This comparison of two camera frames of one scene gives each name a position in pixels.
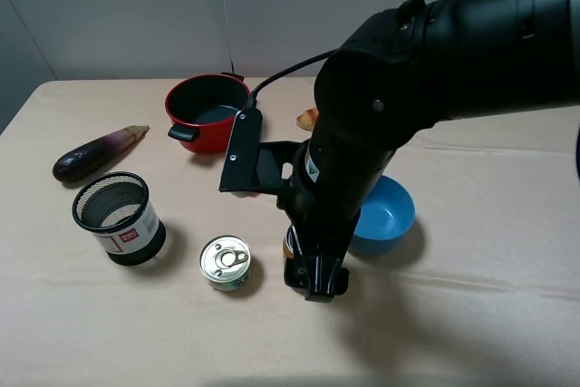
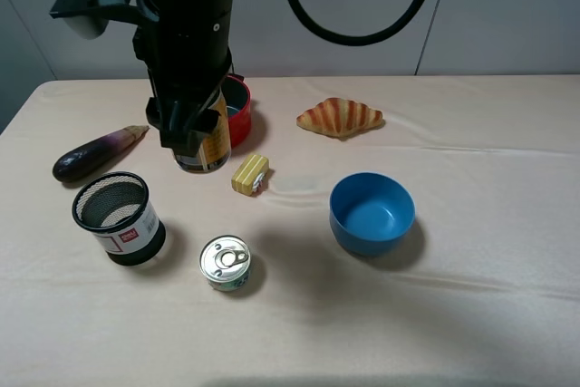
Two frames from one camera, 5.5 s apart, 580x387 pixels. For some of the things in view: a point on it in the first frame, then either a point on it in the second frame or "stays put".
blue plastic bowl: [386, 216] stays put
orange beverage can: [288, 242] to [215, 149]
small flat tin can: [225, 263] stays put
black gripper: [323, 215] to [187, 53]
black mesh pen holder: [113, 207] stays put
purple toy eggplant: [79, 161] stays put
